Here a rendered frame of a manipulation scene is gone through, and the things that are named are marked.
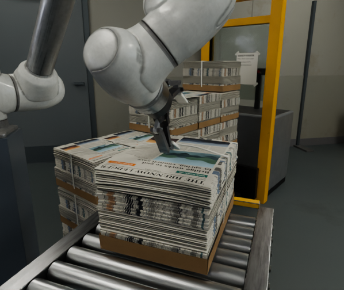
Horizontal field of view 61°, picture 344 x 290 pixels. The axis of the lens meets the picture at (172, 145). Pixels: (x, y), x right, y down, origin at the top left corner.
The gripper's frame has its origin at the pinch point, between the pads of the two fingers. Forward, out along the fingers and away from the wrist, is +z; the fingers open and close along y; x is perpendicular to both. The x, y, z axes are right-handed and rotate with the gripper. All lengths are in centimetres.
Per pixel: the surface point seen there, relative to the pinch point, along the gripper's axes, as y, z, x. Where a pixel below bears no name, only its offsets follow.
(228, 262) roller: 34.7, 2.8, 18.4
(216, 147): 4.5, 7.5, 10.4
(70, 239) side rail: 36.9, -5.0, -24.0
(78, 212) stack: 37, 60, -70
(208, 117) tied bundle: -39, 118, -21
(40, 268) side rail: 43, -16, -23
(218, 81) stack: -69, 124, -19
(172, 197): 21.0, -15.0, 7.0
